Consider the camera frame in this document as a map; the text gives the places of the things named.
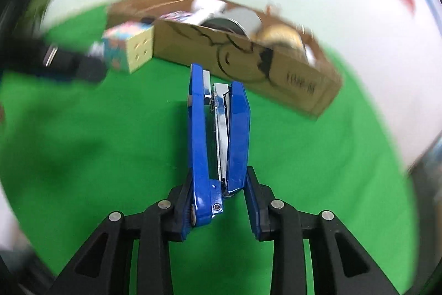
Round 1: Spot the blue metal stapler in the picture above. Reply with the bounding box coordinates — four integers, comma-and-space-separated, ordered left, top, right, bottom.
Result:
186, 63, 251, 228

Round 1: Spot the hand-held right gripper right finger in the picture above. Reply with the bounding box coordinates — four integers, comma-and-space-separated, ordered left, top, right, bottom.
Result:
244, 166, 398, 295

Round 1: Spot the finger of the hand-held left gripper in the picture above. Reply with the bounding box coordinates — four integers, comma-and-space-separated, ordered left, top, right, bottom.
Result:
0, 37, 107, 85

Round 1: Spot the colourful printed toy box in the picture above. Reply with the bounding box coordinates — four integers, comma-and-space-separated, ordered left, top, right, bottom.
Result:
157, 11, 194, 22

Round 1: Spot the pink patterned small box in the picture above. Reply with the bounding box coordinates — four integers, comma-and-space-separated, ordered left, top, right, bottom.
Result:
102, 21, 155, 74

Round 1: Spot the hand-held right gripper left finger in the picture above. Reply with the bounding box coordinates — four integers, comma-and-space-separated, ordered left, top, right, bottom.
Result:
52, 171, 194, 295

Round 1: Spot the brown cardboard box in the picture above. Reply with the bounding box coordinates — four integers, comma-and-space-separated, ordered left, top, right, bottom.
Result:
106, 0, 344, 119

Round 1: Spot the grey cabinet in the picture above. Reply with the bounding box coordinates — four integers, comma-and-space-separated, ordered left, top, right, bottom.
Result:
407, 136, 442, 178

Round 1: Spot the white grey packet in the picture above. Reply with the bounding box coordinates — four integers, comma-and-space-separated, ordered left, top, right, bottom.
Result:
191, 0, 228, 24

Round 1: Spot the silver metal can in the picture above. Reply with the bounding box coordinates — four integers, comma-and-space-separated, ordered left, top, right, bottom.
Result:
200, 9, 263, 39

